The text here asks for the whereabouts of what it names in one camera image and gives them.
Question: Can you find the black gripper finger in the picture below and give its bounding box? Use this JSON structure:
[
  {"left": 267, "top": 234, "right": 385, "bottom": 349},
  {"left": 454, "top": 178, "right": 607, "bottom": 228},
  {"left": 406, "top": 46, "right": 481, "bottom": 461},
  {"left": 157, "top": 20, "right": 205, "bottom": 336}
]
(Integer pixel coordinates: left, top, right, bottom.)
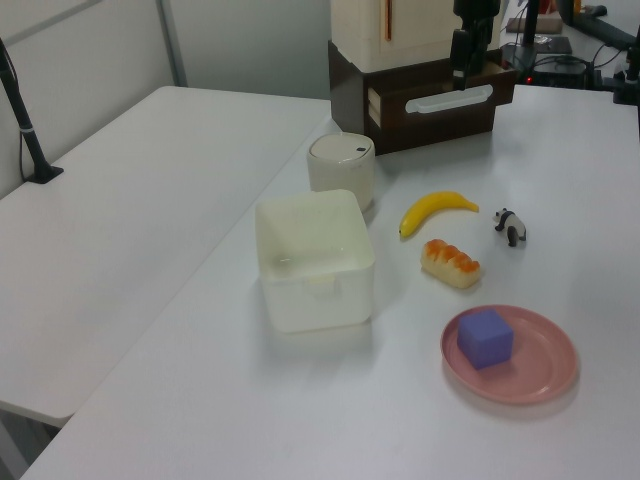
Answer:
[
  {"left": 449, "top": 28, "right": 474, "bottom": 92},
  {"left": 469, "top": 20, "right": 495, "bottom": 77}
]

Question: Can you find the white square plastic container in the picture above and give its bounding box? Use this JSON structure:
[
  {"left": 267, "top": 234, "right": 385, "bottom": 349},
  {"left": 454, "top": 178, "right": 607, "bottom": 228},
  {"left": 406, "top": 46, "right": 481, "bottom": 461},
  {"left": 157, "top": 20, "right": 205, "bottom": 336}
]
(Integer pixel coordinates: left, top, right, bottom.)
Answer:
[{"left": 254, "top": 188, "right": 377, "bottom": 334}]

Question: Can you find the black and white panda toy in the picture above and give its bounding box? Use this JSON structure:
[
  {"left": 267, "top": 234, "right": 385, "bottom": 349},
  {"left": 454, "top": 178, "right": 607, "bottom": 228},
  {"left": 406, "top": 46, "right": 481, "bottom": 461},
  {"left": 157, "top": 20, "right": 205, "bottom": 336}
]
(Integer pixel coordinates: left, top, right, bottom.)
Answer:
[{"left": 491, "top": 207, "right": 529, "bottom": 248}]

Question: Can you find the black electronics box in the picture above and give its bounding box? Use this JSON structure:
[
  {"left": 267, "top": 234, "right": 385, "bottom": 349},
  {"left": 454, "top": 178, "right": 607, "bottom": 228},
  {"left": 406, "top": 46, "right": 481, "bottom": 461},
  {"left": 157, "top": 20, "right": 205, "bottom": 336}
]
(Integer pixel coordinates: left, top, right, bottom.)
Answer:
[{"left": 528, "top": 58, "right": 589, "bottom": 87}]

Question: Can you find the brown cardboard box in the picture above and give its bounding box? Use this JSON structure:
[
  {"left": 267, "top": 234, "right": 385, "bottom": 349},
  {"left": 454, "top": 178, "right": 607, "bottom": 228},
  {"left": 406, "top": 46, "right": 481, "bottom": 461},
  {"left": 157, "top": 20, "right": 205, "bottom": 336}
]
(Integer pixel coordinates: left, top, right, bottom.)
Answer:
[{"left": 504, "top": 13, "right": 562, "bottom": 35}]

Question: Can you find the black camera pole with clamp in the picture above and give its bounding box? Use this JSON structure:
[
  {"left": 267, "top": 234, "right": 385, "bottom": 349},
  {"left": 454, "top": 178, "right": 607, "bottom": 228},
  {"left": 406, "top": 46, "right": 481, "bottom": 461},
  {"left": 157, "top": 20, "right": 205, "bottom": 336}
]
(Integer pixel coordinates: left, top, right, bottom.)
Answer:
[{"left": 0, "top": 37, "right": 65, "bottom": 185}]

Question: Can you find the yellow toy banana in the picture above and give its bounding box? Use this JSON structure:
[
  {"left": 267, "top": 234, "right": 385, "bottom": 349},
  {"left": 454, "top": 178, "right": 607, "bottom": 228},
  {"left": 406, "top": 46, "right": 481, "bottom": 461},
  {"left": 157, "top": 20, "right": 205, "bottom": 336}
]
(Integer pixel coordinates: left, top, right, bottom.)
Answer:
[{"left": 398, "top": 190, "right": 480, "bottom": 241}]

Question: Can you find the cream toy fridge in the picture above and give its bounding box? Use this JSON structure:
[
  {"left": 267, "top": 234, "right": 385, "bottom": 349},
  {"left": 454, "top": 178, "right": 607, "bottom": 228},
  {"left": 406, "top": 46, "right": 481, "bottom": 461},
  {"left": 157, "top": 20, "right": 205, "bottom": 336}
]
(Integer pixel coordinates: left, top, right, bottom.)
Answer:
[{"left": 330, "top": 0, "right": 502, "bottom": 72}]

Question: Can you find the brown wooden drawer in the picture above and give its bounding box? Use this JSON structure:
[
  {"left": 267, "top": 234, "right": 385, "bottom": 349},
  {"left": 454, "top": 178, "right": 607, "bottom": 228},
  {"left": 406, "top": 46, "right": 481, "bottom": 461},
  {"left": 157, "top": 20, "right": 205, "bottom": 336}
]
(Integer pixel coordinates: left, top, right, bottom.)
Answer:
[{"left": 368, "top": 60, "right": 517, "bottom": 147}]

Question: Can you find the toy bread with orange glaze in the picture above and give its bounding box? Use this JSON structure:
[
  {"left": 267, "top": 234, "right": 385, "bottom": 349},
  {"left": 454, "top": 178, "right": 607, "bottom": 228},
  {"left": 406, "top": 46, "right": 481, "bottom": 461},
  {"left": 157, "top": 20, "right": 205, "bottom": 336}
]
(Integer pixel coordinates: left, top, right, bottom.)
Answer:
[{"left": 420, "top": 238, "right": 482, "bottom": 290}]

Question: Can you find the pink plate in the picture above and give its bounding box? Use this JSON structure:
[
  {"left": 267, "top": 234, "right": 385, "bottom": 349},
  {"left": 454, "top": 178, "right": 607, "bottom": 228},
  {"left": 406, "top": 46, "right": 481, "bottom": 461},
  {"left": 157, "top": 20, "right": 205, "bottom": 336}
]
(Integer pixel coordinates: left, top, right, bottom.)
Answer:
[{"left": 439, "top": 304, "right": 582, "bottom": 406}]

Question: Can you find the black stand post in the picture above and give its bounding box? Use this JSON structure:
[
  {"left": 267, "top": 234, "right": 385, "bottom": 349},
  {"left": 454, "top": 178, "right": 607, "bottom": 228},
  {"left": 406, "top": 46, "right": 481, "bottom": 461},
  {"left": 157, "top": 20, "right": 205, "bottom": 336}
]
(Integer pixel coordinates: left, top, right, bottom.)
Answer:
[{"left": 513, "top": 0, "right": 542, "bottom": 64}]

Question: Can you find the black clamp mount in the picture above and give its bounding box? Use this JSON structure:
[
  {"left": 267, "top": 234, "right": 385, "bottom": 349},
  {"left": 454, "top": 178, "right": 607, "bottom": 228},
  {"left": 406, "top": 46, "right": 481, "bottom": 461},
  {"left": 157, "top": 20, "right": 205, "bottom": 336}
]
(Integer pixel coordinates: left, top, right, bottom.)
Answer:
[{"left": 610, "top": 42, "right": 640, "bottom": 106}]

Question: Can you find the white lidded trash bin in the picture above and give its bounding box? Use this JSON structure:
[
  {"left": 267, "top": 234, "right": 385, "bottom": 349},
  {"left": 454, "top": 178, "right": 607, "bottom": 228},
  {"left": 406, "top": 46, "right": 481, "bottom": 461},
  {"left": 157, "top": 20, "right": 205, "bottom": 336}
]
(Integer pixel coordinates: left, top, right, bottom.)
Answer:
[{"left": 306, "top": 132, "right": 377, "bottom": 214}]

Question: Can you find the purple cube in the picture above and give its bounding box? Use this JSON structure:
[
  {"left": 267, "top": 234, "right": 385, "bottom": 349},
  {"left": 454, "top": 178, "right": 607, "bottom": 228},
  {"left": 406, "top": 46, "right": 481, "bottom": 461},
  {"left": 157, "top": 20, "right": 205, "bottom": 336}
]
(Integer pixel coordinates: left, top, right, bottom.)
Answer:
[{"left": 456, "top": 309, "right": 516, "bottom": 371}]

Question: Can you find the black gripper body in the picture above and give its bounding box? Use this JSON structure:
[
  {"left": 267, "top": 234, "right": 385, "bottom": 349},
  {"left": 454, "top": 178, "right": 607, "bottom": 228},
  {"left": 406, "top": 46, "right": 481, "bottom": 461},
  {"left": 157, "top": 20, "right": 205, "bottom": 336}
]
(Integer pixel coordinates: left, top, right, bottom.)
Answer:
[{"left": 452, "top": 0, "right": 502, "bottom": 31}]

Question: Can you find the dark brown cabinet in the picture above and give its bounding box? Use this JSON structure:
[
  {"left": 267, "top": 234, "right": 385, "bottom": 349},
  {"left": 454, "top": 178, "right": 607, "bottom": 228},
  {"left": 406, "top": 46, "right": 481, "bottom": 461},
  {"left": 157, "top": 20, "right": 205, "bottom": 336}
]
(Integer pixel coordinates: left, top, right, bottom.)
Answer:
[{"left": 327, "top": 39, "right": 504, "bottom": 156}]

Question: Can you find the white drawer handle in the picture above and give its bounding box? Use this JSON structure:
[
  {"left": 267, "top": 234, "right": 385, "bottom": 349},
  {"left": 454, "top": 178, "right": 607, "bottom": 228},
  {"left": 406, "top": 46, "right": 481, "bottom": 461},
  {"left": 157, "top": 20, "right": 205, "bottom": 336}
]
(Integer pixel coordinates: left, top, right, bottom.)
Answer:
[{"left": 405, "top": 83, "right": 495, "bottom": 116}]

